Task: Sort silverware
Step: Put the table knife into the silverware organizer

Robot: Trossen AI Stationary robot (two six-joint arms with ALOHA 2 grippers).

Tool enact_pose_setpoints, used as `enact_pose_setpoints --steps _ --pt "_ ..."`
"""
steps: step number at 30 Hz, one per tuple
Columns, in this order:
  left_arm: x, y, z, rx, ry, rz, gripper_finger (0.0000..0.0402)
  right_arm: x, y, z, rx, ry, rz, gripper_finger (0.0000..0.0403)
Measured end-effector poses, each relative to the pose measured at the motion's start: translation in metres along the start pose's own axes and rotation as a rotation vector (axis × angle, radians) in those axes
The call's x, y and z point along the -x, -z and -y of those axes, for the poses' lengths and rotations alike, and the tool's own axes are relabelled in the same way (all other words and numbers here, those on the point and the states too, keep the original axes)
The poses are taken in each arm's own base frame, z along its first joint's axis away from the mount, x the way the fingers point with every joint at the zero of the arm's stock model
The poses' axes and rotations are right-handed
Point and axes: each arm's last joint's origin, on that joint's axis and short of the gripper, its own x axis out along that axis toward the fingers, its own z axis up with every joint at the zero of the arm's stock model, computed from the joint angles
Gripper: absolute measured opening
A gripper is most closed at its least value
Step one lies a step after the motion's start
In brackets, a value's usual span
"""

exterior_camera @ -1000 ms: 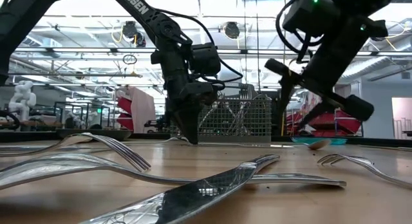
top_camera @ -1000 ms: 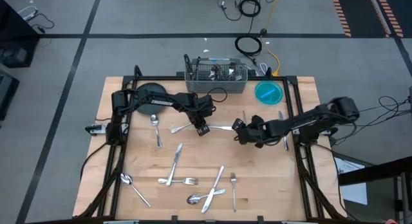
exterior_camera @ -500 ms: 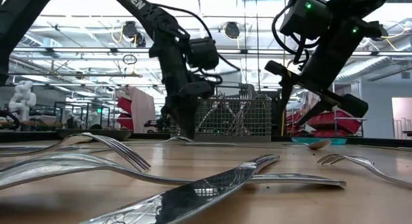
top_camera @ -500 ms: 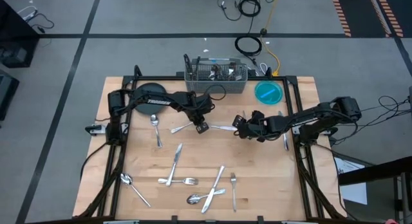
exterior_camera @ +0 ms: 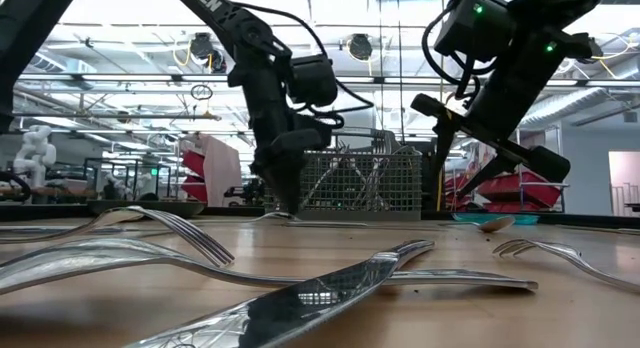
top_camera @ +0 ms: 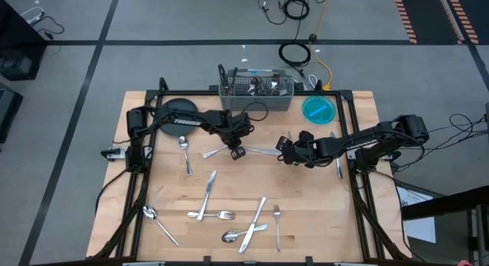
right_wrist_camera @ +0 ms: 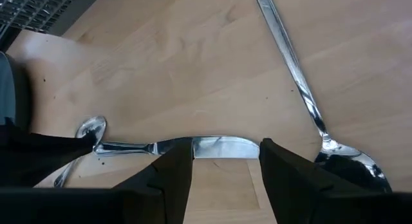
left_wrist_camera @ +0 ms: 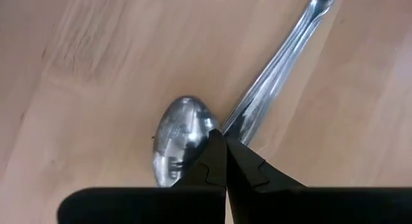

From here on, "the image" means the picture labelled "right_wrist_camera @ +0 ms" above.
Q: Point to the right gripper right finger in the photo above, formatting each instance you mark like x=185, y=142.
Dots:
x=289, y=192

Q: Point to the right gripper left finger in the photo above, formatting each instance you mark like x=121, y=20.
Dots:
x=161, y=198

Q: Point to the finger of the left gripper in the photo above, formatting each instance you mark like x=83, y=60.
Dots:
x=32, y=156

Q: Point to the silver spoon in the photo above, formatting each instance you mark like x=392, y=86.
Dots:
x=93, y=125
x=336, y=150

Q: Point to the silver knife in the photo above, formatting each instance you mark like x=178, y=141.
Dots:
x=219, y=148

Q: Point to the grey plastic cutlery basket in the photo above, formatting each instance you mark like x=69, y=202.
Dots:
x=32, y=11

